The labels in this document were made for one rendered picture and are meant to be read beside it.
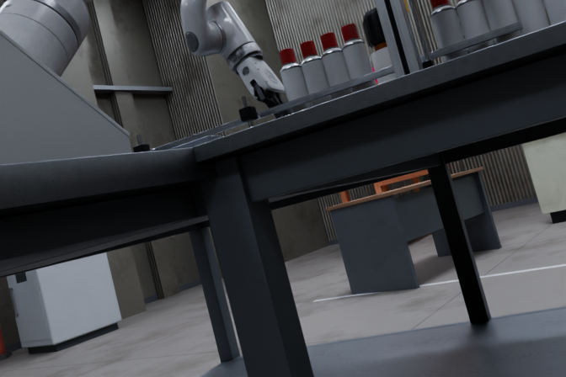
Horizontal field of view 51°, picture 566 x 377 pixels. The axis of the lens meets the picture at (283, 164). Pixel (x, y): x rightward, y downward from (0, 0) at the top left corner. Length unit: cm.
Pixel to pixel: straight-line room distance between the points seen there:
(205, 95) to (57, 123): 842
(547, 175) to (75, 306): 468
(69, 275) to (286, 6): 620
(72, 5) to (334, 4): 920
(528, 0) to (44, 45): 86
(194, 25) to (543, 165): 495
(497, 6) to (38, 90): 87
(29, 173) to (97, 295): 590
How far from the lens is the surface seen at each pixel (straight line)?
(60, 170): 60
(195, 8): 138
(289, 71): 135
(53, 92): 72
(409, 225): 435
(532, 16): 125
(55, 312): 625
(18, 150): 68
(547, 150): 601
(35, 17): 93
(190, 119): 934
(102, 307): 649
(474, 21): 126
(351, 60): 130
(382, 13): 115
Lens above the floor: 73
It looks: 5 degrees up
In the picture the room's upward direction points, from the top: 15 degrees counter-clockwise
